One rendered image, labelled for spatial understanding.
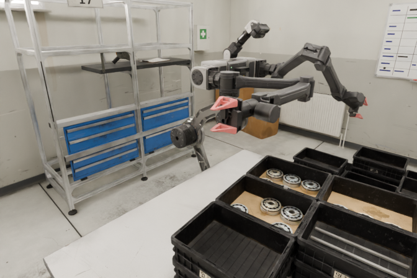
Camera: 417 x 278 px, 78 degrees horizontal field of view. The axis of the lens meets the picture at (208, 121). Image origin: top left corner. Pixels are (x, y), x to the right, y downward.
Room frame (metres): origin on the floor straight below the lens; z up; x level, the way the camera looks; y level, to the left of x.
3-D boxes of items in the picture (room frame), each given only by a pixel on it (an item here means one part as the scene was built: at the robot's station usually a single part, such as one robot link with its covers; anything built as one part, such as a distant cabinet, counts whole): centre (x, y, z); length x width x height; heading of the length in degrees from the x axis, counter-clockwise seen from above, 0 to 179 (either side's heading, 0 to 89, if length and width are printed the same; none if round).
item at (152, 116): (2.99, 0.50, 0.60); 0.72 x 0.03 x 0.56; 137
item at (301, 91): (1.01, -0.31, 1.45); 0.43 x 0.06 x 0.11; 137
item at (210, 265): (0.80, -0.09, 0.92); 0.40 x 0.30 x 0.02; 53
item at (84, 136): (2.40, 1.05, 0.60); 0.72 x 0.03 x 0.56; 137
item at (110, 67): (3.03, 0.77, 1.32); 1.20 x 0.45 x 0.06; 137
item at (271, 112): (0.81, -0.19, 1.45); 0.12 x 0.11 x 0.09; 136
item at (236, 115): (0.72, -0.04, 1.44); 0.09 x 0.07 x 0.07; 136
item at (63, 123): (2.72, 0.80, 0.91); 1.70 x 0.10 x 0.05; 137
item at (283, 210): (1.03, -0.41, 0.86); 0.10 x 0.10 x 0.01
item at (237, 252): (0.80, -0.09, 0.87); 0.40 x 0.30 x 0.11; 53
